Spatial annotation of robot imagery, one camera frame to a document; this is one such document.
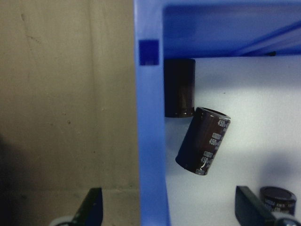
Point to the blue bin with capacitors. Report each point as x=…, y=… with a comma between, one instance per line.
x=150, y=141

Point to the dark cylindrical capacitor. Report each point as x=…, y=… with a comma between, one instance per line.
x=202, y=141
x=279, y=197
x=179, y=89

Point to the white foam bin liner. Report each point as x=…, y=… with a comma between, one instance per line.
x=247, y=117

